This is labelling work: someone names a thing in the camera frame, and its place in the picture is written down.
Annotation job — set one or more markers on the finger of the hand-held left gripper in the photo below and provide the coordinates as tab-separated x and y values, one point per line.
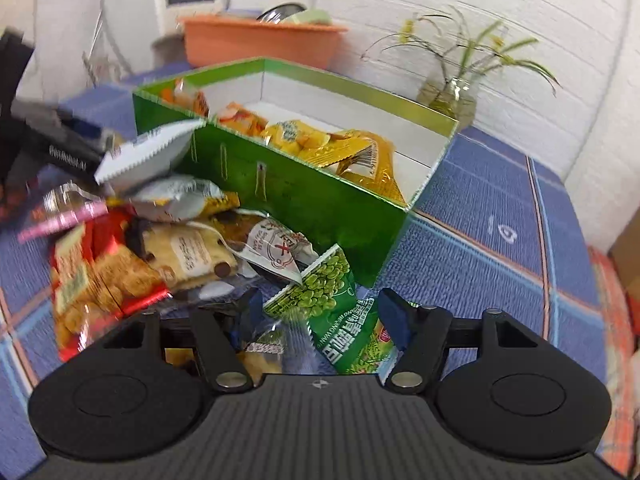
85	127

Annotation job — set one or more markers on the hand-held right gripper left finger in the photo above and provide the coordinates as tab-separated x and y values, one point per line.
212	335

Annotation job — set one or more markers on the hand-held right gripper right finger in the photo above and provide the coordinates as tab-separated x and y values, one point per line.
397	317

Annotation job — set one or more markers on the white zigzag-edged snack packet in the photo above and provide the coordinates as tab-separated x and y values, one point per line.
150	152

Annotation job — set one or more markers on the chocolate chip cracker packet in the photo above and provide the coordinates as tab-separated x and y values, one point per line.
187	252

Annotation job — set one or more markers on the green cardboard box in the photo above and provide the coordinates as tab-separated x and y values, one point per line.
310	200

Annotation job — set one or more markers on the small clear snack packet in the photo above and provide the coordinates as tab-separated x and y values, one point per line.
260	350

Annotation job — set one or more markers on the green pea snack packet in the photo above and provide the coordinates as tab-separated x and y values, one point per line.
330	305

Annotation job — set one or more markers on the pink snack packet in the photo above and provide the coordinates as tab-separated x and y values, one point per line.
60	212

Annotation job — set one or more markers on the white and red snack packet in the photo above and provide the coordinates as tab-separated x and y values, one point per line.
275	252

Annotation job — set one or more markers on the orange snack packet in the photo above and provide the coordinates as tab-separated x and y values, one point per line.
187	97
242	120

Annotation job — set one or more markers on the brown snack packet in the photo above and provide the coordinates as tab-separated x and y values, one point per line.
235	227

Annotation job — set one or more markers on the red cracker snack packet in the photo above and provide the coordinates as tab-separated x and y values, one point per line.
107	280

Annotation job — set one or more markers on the grey and yellow snack packet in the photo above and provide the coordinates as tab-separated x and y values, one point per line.
180	200

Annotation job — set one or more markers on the orange plastic basin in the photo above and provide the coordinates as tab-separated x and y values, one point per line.
250	42

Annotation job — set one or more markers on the orange plaid cloth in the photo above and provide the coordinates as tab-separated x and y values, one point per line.
612	320

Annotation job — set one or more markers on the plant in glass vase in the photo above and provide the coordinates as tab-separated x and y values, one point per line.
452	95

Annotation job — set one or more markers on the pale green item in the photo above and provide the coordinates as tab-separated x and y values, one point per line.
312	16

